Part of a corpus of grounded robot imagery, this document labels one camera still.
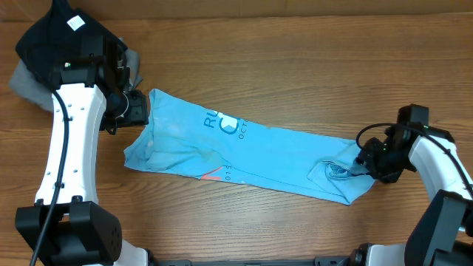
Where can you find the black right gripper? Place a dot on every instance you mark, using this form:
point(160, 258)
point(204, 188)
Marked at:
point(366, 154)

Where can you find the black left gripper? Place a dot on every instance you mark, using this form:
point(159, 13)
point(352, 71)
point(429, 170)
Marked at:
point(139, 115)

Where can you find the light blue printed t-shirt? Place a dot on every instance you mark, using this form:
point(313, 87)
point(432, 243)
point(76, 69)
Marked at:
point(189, 140)

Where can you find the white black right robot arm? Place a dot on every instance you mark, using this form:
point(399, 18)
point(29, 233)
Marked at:
point(432, 153)

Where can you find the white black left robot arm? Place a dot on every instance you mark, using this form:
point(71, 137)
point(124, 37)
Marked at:
point(66, 225)

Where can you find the folded black t-shirt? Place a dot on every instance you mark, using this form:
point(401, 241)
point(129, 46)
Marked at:
point(56, 37)

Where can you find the folded grey t-shirt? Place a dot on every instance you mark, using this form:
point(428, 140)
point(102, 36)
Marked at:
point(27, 87)

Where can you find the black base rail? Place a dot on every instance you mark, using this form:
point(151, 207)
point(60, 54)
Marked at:
point(317, 261)

